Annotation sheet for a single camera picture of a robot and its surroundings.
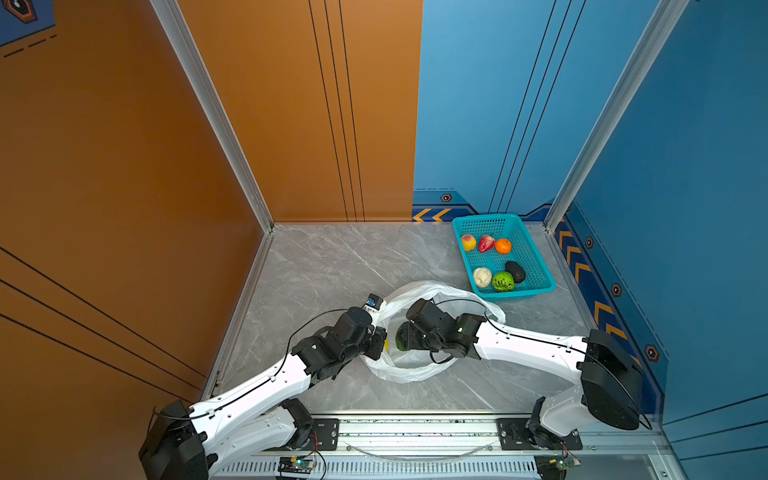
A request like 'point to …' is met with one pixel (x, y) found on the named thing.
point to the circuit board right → (558, 464)
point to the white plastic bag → (402, 365)
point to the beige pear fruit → (482, 277)
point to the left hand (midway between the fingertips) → (386, 327)
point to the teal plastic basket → (524, 251)
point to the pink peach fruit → (486, 243)
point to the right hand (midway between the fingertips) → (404, 337)
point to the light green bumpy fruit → (503, 282)
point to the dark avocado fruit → (516, 271)
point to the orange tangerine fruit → (504, 246)
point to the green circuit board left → (295, 464)
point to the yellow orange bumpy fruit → (469, 242)
